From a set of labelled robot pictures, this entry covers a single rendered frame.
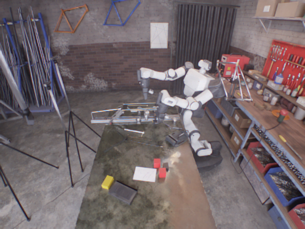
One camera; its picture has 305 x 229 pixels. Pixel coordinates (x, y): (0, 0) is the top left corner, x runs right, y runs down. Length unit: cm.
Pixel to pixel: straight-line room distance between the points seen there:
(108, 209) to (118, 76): 361
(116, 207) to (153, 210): 22
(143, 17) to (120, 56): 108
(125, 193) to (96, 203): 19
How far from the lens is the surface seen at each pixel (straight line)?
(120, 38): 398
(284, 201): 203
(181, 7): 363
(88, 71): 436
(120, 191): 101
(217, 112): 307
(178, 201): 100
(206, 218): 100
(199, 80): 141
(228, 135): 280
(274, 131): 198
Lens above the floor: 178
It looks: 34 degrees down
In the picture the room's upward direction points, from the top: straight up
